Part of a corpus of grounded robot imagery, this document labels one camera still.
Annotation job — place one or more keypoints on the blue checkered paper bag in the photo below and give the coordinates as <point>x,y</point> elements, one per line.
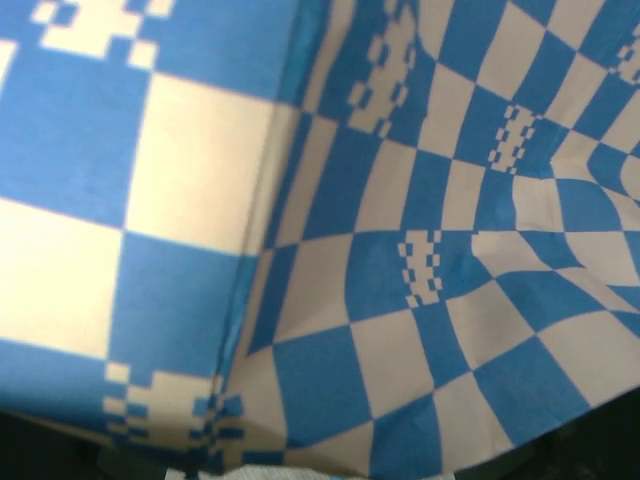
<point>389,238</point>

